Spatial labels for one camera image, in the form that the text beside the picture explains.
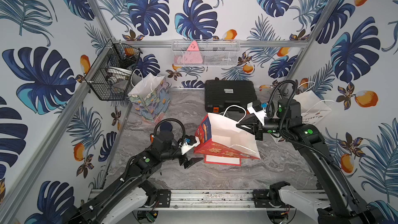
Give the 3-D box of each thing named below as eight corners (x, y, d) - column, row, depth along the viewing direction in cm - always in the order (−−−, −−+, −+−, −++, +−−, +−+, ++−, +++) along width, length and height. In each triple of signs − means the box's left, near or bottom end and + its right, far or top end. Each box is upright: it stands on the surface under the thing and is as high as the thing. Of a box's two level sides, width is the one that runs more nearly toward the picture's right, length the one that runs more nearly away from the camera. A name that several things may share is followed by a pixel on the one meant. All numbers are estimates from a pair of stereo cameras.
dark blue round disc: (160, 130, 101) (159, 128, 99) (161, 124, 105) (160, 121, 102) (171, 130, 101) (171, 128, 99) (172, 124, 105) (172, 121, 102)
